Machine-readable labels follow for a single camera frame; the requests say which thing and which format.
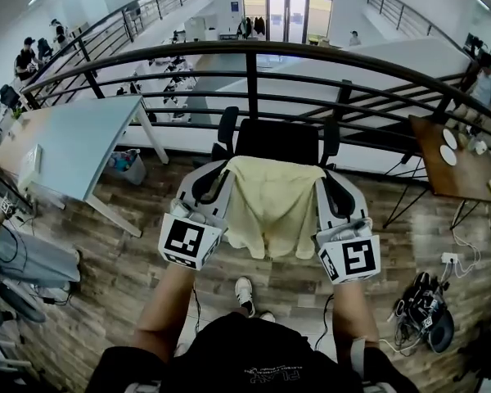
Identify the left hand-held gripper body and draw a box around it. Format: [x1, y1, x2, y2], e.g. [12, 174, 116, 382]
[158, 197, 227, 271]

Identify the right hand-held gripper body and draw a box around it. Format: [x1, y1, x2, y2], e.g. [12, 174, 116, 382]
[315, 216, 382, 285]

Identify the pale yellow clothing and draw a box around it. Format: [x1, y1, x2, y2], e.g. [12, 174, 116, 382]
[222, 155, 327, 261]

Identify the black office chair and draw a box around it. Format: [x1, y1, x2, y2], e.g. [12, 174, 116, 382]
[209, 105, 344, 172]

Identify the person's left forearm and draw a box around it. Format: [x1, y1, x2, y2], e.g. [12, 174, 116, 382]
[131, 263, 198, 364]

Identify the person's right forearm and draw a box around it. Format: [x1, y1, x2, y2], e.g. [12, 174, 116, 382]
[331, 279, 381, 364]

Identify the black desk chair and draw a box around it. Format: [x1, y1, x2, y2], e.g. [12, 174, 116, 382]
[0, 83, 22, 111]

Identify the grey bin with items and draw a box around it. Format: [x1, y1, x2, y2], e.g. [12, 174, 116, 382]
[105, 148, 148, 187]

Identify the pile of black equipment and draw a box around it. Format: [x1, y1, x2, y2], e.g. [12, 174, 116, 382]
[388, 271, 457, 357]

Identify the wooden table with black legs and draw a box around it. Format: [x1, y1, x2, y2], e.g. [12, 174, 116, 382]
[381, 114, 491, 231]

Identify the light blue table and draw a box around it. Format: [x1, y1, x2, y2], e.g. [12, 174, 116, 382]
[0, 93, 171, 239]

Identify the black metal railing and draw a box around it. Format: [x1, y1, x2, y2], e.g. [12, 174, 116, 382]
[19, 40, 491, 167]

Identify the person's black shirt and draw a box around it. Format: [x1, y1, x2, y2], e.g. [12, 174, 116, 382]
[84, 310, 421, 393]

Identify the white box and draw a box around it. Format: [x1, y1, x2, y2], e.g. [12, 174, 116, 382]
[17, 142, 44, 190]

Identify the clothes rack with dark garments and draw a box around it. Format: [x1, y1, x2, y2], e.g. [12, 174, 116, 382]
[235, 15, 268, 41]

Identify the black balcony railing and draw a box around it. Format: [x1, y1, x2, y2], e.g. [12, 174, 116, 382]
[19, 0, 212, 111]
[366, 0, 477, 59]

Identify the glass double door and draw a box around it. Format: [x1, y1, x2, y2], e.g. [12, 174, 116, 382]
[265, 0, 311, 45]

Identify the grey shoulder strap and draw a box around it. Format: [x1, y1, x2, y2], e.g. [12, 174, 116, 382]
[349, 337, 368, 382]

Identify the white cable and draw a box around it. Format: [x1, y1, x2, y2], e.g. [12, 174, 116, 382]
[438, 201, 483, 286]

